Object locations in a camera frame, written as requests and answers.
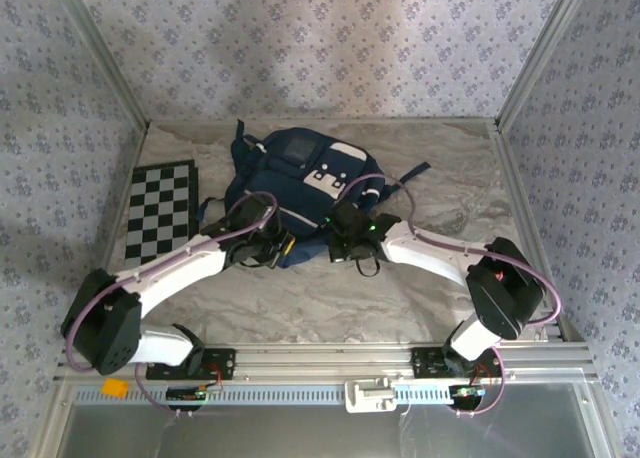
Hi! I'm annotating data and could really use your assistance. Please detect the white plastic bracket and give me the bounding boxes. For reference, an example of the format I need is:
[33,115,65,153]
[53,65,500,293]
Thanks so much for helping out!
[344,376,401,414]

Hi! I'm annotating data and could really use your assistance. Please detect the grey metal panel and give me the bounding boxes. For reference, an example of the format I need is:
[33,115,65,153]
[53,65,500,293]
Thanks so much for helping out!
[64,402,601,458]

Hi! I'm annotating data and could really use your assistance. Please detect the aluminium side rail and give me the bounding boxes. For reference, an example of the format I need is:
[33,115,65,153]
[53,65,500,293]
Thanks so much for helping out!
[69,122,151,344]
[492,122,584,344]

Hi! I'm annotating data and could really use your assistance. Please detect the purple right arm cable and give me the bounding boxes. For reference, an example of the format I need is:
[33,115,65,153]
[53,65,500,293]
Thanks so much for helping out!
[344,173,562,419]

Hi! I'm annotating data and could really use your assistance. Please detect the black and grey checkerboard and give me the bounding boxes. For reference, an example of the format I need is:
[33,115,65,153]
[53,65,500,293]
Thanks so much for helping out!
[123,160,201,267]

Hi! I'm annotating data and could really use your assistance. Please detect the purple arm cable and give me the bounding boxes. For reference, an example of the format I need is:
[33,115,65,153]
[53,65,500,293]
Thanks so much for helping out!
[344,173,562,419]
[64,190,279,419]

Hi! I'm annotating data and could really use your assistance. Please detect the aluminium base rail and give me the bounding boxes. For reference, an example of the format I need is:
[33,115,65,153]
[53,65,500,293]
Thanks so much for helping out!
[53,342,599,382]

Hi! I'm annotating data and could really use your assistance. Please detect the navy blue backpack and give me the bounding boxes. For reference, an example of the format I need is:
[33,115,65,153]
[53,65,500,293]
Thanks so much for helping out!
[197,120,431,279]

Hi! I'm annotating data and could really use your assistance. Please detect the black right camera cable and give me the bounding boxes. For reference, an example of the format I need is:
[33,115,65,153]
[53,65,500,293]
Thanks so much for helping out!
[353,255,380,279]

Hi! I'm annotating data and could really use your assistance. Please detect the grey slotted cable duct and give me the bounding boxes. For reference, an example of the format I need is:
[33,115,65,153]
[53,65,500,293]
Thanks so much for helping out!
[74,383,584,405]

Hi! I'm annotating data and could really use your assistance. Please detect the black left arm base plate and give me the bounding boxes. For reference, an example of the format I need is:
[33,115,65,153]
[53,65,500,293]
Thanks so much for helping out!
[144,347,237,382]

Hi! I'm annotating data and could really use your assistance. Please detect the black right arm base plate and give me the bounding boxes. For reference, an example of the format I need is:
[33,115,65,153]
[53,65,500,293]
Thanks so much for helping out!
[409,346,504,379]

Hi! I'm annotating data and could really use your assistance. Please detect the aluminium frame post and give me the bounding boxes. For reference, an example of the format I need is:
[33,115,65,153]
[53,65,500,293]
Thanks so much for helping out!
[49,0,151,132]
[494,0,596,132]

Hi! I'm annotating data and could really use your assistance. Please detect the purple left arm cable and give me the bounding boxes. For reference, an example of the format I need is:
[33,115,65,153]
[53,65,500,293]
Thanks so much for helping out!
[64,190,279,419]

